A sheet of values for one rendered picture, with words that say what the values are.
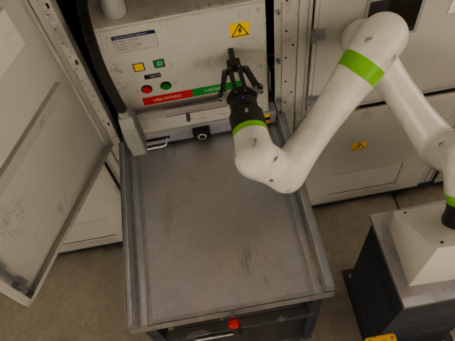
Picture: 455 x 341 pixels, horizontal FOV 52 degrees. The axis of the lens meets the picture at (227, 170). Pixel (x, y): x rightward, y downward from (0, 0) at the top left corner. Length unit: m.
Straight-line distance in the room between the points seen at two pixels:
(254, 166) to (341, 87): 0.30
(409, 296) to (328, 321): 0.78
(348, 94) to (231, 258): 0.61
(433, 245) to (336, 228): 1.16
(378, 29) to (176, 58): 0.56
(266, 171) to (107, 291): 1.48
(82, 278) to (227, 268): 1.21
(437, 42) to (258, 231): 0.84
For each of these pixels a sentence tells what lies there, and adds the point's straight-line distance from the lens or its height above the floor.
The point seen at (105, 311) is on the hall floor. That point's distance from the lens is 2.42.
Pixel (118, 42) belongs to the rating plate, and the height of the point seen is 1.34.
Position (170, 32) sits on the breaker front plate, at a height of 1.34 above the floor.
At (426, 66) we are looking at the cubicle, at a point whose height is 0.97.
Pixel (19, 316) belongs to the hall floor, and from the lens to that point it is 2.59.
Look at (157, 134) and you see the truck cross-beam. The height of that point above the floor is 0.92.
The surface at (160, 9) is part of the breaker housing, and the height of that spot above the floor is 1.39.
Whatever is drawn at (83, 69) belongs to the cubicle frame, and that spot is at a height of 1.23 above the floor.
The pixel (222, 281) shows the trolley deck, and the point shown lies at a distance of 1.43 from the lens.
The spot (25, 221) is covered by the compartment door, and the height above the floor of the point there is 1.04.
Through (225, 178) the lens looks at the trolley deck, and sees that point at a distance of 1.58.
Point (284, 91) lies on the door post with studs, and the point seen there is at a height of 0.96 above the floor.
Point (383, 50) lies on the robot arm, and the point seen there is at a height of 1.36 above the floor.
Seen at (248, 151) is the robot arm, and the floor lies 1.28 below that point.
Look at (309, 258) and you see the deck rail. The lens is 1.45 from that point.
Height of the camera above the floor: 2.20
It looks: 58 degrees down
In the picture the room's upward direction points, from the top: 10 degrees counter-clockwise
